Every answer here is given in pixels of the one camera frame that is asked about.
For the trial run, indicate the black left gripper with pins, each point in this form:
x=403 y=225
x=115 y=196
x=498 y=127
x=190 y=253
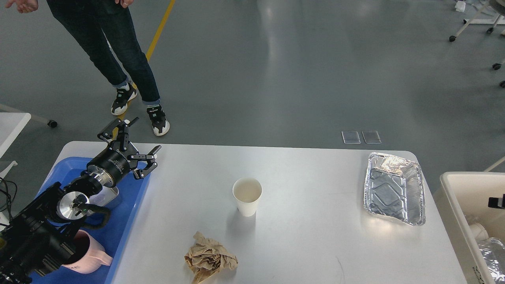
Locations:
x=110 y=164

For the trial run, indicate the stainless steel rectangular tray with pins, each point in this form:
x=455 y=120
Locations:
x=108 y=197

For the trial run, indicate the pink ribbed mug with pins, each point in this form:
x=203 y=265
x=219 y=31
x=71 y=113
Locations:
x=89 y=254

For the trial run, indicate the white paper cup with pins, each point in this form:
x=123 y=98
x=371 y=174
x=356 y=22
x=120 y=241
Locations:
x=247 y=192

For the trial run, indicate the brown paper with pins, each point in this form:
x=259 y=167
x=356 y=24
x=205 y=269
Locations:
x=208 y=256

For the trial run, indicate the aluminium foil tray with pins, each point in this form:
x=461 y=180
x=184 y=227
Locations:
x=394 y=189

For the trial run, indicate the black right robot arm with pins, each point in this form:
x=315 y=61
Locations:
x=497 y=202

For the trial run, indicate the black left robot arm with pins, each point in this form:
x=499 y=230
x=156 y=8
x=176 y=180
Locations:
x=40 y=238

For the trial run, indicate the blue plastic tray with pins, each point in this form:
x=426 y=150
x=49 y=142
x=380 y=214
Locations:
x=112 y=237

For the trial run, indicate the person in dark clothes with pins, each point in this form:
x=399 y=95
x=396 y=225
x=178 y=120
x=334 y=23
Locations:
x=104 y=29

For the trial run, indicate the clear floor plate left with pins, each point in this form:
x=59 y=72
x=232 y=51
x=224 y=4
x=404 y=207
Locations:
x=351 y=137

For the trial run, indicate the clear floor plate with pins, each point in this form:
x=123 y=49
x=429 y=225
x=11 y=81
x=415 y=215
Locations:
x=371 y=137
x=351 y=137

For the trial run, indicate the clear floor plate right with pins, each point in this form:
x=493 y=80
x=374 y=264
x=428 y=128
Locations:
x=371 y=137

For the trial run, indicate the beige plastic bin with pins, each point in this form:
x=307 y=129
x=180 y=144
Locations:
x=463 y=200

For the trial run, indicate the white cup in bin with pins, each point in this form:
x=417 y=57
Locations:
x=478 y=232

